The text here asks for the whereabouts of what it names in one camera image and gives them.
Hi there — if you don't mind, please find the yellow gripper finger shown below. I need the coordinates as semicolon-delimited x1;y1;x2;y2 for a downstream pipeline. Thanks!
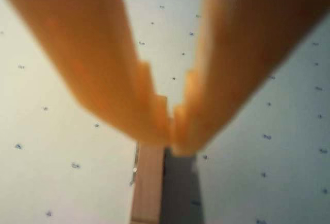
0;0;171;145
171;0;330;156

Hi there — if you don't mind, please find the wooden clothespin with metal spring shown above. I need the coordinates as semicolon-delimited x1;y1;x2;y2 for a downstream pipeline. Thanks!
128;141;166;223

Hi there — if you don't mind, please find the white dotted mat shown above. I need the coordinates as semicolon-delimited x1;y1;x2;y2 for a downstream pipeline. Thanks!
0;0;330;224

